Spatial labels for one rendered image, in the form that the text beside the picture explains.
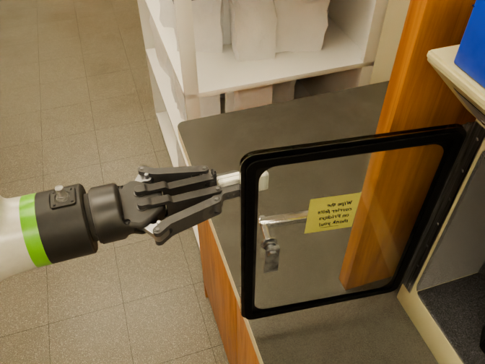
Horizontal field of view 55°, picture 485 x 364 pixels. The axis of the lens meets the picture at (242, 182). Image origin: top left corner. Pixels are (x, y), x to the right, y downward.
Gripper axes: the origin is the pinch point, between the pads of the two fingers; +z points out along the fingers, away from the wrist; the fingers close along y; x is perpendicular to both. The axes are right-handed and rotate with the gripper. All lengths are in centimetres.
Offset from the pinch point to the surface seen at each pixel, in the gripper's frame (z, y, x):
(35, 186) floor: -65, 154, 131
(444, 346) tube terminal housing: 30.6, -19.3, 31.7
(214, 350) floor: 1, 38, 131
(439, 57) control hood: 19.4, -7.8, -20.1
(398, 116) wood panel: 22.3, -0.9, -6.6
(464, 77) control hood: 19.4, -11.9, -20.1
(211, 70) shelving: 18, 90, 39
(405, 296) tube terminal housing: 30.6, -7.8, 33.7
